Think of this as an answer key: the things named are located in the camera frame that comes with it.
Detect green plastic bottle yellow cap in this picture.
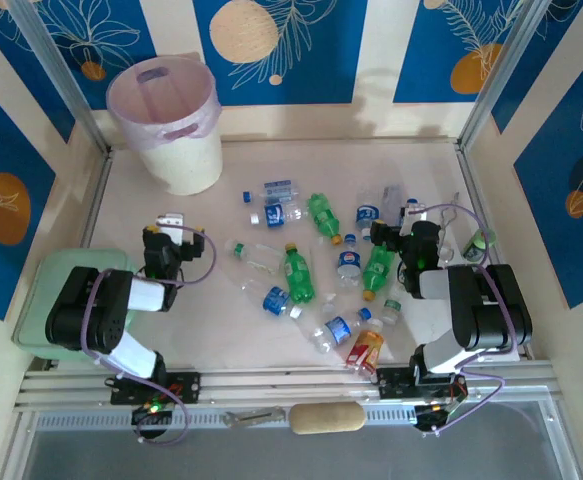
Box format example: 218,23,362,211
283,242,318,305
361,244,397,302
305,193,345,246

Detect clear bottle pale label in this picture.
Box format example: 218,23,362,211
380,184,405,221

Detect small clear bottle blue cap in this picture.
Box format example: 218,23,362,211
401,197,425,221

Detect Pepsi bottle blue cap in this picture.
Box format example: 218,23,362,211
308,307,374,355
335,233,363,290

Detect small bottle green label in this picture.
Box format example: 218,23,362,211
380,298,403,326

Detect clear bottle green label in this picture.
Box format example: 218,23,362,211
224,238,285,276

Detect cream waste bin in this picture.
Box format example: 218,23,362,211
137,124,224,197

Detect blue label bottle white cap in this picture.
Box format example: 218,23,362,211
240,279,305,320
249,199,310,230

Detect orange red juice bottle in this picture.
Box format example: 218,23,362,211
345,319,386,376

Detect white trash bin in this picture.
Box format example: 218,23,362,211
105,55,223,152

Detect small green can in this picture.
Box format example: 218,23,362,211
462,227,497,262

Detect light green plastic tray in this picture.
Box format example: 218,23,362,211
11,248,140,362

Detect tan foam pad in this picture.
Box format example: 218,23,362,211
289,402,366,436

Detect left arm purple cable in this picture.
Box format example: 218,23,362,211
80,222,218,446

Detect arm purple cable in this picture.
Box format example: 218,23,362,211
80,222,218,446
404,202,517,437

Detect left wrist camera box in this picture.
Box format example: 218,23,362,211
155,212,188,246

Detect metal wire tongs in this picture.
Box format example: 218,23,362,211
438,192,465,237

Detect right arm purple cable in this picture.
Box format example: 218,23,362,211
404,202,517,437

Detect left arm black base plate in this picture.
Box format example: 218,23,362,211
109,370,202,405

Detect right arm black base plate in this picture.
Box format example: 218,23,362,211
376,367,468,401

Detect aluminium mounting rail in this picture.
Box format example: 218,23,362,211
13,362,562,415

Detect slotted grey cable duct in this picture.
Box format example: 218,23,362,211
33,405,420,432

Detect metal bracket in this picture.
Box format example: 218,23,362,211
223,407,287,429

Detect aluminium frame post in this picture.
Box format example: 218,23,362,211
8,0,111,154
458,0,556,151

